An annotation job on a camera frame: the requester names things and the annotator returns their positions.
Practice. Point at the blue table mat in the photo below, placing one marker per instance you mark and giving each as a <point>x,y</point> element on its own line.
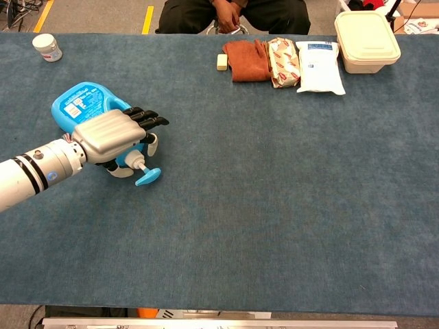
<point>240,205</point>

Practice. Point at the cream lidded plastic box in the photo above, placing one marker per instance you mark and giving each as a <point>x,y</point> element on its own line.
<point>365,37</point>

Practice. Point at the chrome stool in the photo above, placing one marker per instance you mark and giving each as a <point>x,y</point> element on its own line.
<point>241,30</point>

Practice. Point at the black stand pole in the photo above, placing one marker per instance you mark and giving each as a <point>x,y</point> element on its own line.
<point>391,15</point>

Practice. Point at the rust brown folded cloth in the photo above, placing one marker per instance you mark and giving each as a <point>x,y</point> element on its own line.
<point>247,61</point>

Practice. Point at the yellow floor tape strip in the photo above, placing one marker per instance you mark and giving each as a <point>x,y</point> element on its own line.
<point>148,20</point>
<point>44,15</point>

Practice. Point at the orange object under table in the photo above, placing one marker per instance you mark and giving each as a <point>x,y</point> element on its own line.
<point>147,312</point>

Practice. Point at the aluminium profile rail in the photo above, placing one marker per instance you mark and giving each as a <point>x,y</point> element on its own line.
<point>240,324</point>

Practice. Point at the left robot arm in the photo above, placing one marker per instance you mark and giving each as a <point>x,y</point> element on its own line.
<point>20,178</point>

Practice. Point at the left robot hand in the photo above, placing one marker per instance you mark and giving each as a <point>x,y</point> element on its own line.
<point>106,133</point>

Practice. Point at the brown cardboard box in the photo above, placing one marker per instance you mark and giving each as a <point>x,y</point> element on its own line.
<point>423,9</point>

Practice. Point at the pale yellow soap bar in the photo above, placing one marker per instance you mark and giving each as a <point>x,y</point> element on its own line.
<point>222,62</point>

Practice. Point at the red cloth item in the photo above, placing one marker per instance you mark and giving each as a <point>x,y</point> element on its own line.
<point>370,4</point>

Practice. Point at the beige red-print snack packet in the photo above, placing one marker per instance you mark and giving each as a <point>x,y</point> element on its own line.
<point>283,65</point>

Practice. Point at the white refill pouch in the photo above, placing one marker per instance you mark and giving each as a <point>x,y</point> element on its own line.
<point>320,73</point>

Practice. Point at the seated person in black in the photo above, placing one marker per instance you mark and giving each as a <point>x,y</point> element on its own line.
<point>274,15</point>

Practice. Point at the white printed bag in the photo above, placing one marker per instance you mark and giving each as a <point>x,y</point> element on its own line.
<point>422,25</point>

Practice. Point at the white storage bin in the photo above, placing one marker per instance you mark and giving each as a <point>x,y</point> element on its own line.
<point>343,5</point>

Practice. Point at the small white jar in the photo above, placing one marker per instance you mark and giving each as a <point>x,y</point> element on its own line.
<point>48,48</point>

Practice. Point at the blue pump detergent bottle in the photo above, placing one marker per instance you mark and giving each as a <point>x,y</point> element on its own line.
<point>85,99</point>

